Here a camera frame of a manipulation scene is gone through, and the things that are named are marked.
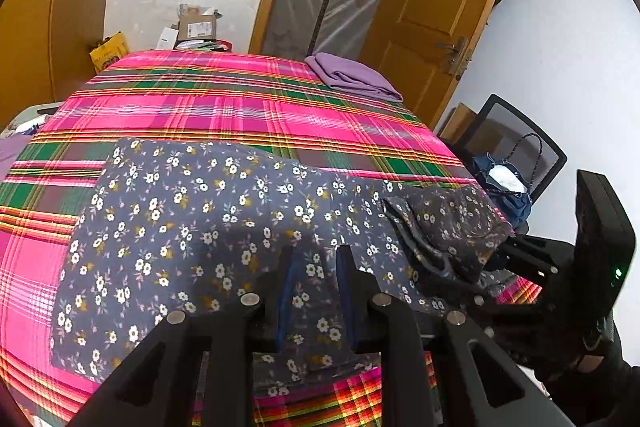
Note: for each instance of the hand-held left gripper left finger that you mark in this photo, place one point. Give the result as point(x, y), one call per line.
point(287, 297)

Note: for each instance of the purple folded cloth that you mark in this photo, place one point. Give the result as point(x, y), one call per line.
point(350, 74)

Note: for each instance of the pink plaid bed sheet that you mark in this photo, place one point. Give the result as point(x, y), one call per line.
point(250, 107)

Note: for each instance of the grey small-flower top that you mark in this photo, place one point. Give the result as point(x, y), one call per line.
point(450, 217)

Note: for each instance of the wooden wardrobe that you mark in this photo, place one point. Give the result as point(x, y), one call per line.
point(60, 7)

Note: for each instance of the pale green table cover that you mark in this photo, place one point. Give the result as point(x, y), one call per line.
point(40, 117)

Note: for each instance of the flat cardboard sheet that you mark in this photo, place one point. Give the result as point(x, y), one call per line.
point(457, 122)

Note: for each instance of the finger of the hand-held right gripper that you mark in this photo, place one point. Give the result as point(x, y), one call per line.
point(500, 314)
point(535, 257)

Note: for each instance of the purple crumpled cloth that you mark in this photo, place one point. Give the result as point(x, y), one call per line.
point(15, 149)

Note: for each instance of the small white box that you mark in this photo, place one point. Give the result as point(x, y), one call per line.
point(166, 38)

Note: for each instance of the blue bag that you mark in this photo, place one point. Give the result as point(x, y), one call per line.
point(515, 207)

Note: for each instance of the black mesh chair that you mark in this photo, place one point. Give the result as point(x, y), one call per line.
point(550, 147)

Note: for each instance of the person's right forearm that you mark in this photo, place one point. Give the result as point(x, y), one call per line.
point(600, 387)

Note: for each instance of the red bin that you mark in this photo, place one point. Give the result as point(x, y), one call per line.
point(225, 46)

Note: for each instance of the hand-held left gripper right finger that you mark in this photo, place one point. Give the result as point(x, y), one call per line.
point(347, 302)

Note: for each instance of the cardboard box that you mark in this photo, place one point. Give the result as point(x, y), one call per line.
point(197, 27)

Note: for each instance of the grey large-flower pants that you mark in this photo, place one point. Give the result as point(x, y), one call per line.
point(200, 217)

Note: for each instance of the yellow bag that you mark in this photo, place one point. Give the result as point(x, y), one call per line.
point(107, 54)

